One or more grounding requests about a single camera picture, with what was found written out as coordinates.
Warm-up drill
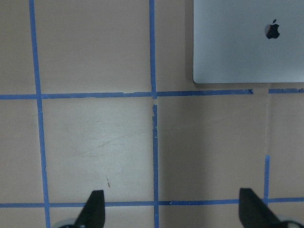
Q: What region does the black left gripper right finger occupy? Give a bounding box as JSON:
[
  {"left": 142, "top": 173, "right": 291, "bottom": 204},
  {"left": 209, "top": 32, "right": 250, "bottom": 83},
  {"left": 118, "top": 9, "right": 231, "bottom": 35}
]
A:
[{"left": 238, "top": 188, "right": 281, "bottom": 228}]

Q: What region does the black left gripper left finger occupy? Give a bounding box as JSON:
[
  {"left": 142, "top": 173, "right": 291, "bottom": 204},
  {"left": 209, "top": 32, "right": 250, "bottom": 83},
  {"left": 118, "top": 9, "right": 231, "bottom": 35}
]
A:
[{"left": 74, "top": 190, "right": 105, "bottom": 228}]

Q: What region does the silver apple laptop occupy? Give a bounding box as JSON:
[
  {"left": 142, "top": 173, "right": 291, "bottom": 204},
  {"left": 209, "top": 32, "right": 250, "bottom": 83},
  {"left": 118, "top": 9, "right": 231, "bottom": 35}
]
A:
[{"left": 193, "top": 0, "right": 304, "bottom": 84}]

